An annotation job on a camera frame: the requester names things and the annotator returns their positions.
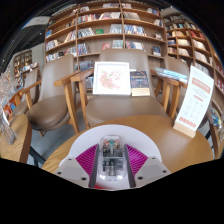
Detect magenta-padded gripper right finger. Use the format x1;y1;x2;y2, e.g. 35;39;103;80
124;144;172;189

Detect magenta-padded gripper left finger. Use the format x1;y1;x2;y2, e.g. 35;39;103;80
54;145;100;189

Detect transparent computer mouse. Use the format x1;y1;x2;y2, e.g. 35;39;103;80
96;134;128;183

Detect brown padded wooden armchair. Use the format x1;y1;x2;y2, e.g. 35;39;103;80
24;54;82;135
69;48;179;130
11;68;43;118
162;54;214;129

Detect round wooden side table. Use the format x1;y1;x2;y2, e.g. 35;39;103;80
0;113;33;164
209;126;224;160

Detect dark cover book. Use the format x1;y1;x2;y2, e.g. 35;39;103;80
129;70;151;98

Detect white red sign wooden base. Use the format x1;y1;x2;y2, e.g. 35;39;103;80
172;65;215;139

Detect white framed flower picture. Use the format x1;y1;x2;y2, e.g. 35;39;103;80
92;61;132;97

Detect stack of colourful books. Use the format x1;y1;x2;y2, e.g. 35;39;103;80
209;107;224;128

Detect glass vase pale flowers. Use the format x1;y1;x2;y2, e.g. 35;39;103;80
0;69;18;146

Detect distant wooden bookshelf unit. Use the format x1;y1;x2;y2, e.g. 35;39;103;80
12;49;40;79

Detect tall wooden bookshelf unit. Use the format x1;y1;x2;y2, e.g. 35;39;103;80
161;13;224;111

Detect wide wooden bookshelf unit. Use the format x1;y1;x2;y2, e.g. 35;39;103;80
44;1;166;73

